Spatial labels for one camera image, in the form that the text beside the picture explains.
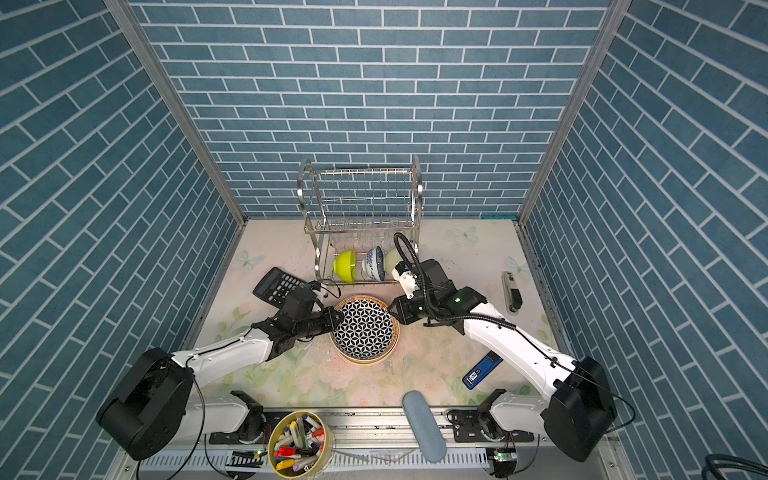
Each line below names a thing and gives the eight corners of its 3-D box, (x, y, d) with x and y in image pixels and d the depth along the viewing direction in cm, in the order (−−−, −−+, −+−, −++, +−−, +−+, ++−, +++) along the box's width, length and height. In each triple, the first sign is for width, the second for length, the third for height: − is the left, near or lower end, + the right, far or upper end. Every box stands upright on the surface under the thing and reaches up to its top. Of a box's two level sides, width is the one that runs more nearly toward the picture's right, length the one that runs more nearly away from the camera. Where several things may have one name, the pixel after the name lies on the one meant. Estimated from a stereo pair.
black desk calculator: (254, 295, 100) (250, 290, 97) (277, 270, 107) (275, 265, 104) (281, 310, 96) (278, 305, 94) (304, 283, 103) (302, 278, 101)
